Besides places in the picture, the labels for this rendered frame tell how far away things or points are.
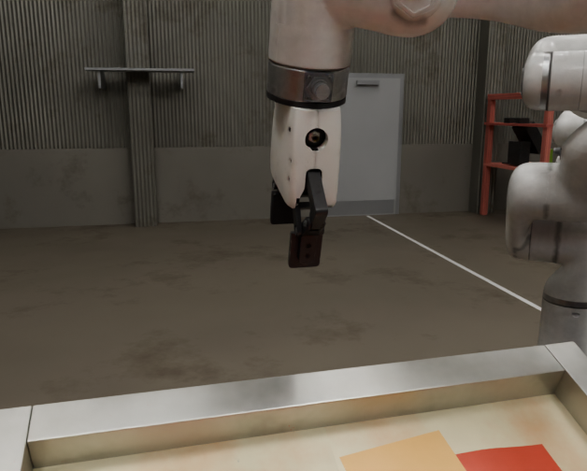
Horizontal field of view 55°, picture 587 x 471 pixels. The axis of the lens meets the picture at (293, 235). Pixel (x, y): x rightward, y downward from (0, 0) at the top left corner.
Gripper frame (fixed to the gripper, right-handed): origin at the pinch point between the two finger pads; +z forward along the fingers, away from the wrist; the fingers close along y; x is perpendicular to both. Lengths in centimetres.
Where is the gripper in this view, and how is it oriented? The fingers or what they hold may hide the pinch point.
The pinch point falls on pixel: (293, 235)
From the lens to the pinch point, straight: 60.7
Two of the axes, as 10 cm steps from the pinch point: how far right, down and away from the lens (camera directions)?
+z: -0.8, 8.7, 4.8
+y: -2.3, -4.9, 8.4
